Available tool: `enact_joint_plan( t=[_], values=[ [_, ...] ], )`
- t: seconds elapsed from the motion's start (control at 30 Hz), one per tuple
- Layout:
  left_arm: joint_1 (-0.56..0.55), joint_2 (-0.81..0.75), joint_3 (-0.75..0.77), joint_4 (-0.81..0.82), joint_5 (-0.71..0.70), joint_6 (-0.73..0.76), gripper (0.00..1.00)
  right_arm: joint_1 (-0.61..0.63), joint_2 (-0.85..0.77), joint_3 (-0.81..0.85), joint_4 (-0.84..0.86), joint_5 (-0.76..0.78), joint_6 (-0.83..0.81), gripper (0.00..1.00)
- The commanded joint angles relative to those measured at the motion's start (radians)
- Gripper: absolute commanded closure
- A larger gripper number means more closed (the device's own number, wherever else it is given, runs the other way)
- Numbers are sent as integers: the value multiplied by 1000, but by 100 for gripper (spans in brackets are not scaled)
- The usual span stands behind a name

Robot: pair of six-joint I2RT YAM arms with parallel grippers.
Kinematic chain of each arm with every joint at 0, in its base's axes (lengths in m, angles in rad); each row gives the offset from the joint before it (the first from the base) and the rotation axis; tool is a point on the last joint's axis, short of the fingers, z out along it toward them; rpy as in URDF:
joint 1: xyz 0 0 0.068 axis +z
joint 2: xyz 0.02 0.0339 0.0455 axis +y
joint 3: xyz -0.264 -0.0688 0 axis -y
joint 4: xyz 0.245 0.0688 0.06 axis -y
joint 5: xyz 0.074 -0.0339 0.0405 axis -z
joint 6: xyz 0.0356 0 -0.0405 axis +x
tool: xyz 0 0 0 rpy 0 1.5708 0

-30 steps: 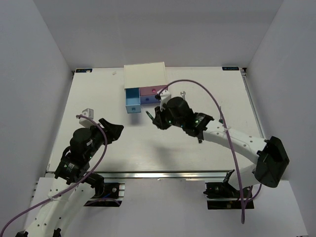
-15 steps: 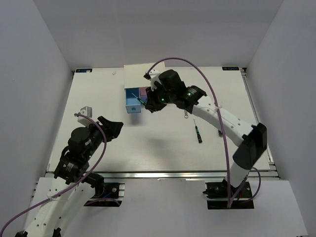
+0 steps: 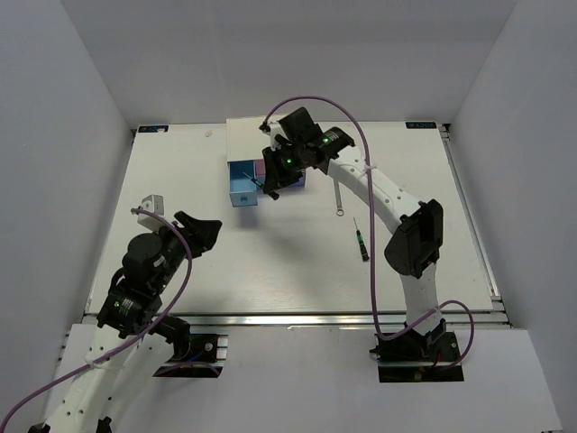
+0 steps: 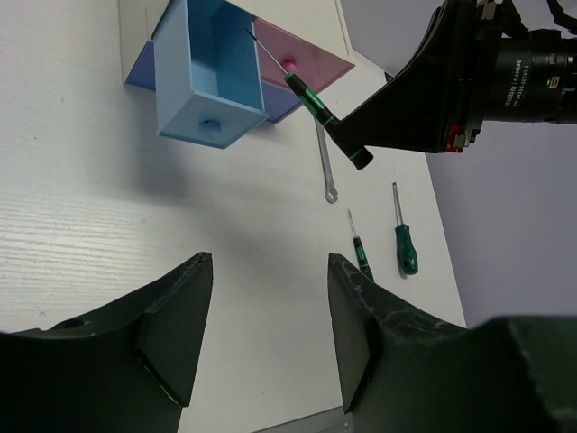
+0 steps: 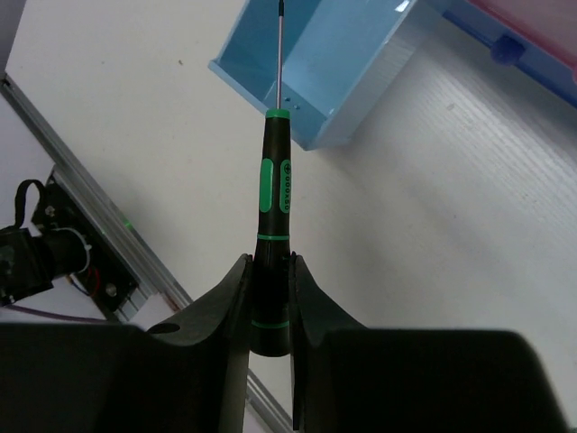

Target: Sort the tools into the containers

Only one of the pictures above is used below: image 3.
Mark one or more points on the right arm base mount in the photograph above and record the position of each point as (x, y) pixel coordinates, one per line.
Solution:
(399, 361)

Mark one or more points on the blue label sticker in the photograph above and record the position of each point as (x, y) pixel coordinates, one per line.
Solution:
(152, 129)
(420, 125)

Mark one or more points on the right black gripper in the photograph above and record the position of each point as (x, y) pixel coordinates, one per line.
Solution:
(275, 179)

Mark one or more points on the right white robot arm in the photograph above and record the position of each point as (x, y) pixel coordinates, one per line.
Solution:
(416, 227)

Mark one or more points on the blue label sticker right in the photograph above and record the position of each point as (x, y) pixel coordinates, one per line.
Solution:
(420, 125)

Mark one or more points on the white drawer cabinet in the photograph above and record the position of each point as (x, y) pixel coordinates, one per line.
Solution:
(244, 140)

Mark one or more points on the pink drawer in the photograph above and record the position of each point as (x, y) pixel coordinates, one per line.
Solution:
(259, 169)

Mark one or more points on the purple-blue wide drawer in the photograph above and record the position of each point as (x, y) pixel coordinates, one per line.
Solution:
(301, 183)

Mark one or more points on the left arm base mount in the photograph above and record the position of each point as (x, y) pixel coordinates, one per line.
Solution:
(202, 357)

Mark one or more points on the silver combination wrench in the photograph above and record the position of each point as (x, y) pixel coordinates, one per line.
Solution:
(338, 200)

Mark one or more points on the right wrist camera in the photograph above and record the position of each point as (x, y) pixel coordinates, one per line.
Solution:
(275, 133)

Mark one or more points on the small black precision screwdriver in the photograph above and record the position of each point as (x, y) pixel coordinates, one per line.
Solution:
(254, 180)

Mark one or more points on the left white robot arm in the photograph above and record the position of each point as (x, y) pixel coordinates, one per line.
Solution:
(135, 336)

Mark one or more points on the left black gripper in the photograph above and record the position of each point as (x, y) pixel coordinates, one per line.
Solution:
(203, 232)

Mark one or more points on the light blue small drawer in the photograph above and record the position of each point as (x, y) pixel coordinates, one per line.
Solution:
(243, 192)

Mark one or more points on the blue label sticker left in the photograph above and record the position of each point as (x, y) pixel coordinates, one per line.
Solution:
(152, 129)

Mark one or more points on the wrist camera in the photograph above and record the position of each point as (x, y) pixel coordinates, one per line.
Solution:
(151, 209)
(275, 133)

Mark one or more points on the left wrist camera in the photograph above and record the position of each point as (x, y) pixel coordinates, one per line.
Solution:
(151, 209)

